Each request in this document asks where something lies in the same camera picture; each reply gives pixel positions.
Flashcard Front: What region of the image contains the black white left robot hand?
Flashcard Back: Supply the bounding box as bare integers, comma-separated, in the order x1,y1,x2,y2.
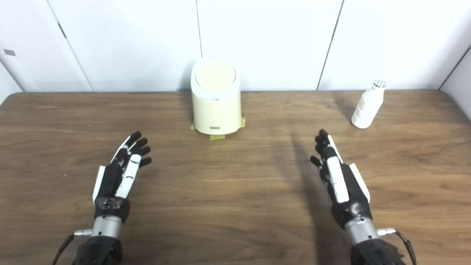
92,131,152,223

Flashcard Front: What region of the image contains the small white plastic bottle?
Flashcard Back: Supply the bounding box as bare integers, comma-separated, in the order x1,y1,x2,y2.
351,79,387,129

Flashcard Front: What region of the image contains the round cream bin lid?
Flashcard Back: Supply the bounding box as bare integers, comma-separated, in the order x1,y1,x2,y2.
195,59,236,89

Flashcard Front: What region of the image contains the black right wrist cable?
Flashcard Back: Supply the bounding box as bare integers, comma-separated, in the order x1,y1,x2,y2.
376,227,417,265

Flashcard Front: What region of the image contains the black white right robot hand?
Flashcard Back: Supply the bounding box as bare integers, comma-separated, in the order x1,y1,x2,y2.
310,129,373,229

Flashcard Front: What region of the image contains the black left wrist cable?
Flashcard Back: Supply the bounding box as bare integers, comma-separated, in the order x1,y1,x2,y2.
52,229,93,265

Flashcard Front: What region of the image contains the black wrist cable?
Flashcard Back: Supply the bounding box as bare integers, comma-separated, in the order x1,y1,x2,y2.
376,227,417,265
52,229,93,265

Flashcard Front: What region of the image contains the cream-colored bin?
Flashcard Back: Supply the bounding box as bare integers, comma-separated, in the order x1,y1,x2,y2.
191,57,242,135

